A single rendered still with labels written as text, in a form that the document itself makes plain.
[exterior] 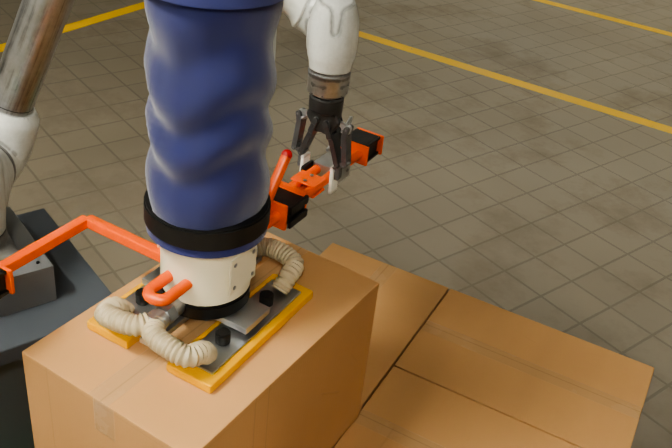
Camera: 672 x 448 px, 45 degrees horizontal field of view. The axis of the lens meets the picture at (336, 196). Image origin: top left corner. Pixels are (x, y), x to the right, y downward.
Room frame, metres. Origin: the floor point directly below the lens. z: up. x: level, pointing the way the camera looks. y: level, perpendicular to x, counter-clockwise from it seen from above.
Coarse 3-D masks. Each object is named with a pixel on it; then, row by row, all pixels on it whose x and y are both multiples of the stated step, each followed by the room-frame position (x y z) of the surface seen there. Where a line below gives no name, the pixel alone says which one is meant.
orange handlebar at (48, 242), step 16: (352, 160) 1.69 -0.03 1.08; (304, 176) 1.57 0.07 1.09; (320, 192) 1.56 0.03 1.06; (80, 224) 1.30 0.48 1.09; (96, 224) 1.30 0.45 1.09; (112, 224) 1.31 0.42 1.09; (272, 224) 1.39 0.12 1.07; (48, 240) 1.23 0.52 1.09; (64, 240) 1.26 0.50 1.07; (128, 240) 1.26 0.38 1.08; (144, 240) 1.27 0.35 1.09; (16, 256) 1.17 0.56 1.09; (32, 256) 1.19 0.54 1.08; (144, 288) 1.13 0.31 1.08; (160, 288) 1.14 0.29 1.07; (176, 288) 1.13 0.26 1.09; (160, 304) 1.10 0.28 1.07
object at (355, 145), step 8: (360, 128) 1.82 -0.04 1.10; (352, 136) 1.77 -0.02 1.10; (360, 136) 1.78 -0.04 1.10; (368, 136) 1.78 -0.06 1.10; (376, 136) 1.79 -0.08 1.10; (352, 144) 1.74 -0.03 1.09; (360, 144) 1.74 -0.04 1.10; (368, 144) 1.74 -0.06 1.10; (376, 144) 1.79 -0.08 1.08; (352, 152) 1.74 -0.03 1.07; (368, 152) 1.73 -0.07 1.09; (376, 152) 1.79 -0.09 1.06; (360, 160) 1.73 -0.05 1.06; (368, 160) 1.75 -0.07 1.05
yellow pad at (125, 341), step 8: (136, 288) 1.27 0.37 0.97; (128, 296) 1.24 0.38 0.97; (136, 296) 1.22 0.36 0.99; (136, 304) 1.22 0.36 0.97; (144, 304) 1.21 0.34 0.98; (136, 312) 1.19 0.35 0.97; (88, 320) 1.16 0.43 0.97; (88, 328) 1.16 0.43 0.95; (96, 328) 1.15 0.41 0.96; (104, 328) 1.14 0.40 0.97; (104, 336) 1.14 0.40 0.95; (112, 336) 1.13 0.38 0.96; (120, 336) 1.13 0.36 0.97; (128, 336) 1.13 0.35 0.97; (120, 344) 1.12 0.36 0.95; (128, 344) 1.12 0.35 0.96
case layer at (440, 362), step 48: (384, 288) 1.92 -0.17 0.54; (432, 288) 1.95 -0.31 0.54; (384, 336) 1.71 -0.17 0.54; (432, 336) 1.73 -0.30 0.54; (480, 336) 1.75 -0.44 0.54; (528, 336) 1.78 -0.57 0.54; (384, 384) 1.53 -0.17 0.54; (432, 384) 1.55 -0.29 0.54; (480, 384) 1.57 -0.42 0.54; (528, 384) 1.59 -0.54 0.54; (576, 384) 1.61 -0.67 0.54; (624, 384) 1.63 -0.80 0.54; (384, 432) 1.37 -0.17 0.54; (432, 432) 1.39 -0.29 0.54; (480, 432) 1.40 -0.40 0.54; (528, 432) 1.42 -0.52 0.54; (576, 432) 1.44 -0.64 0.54; (624, 432) 1.45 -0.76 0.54
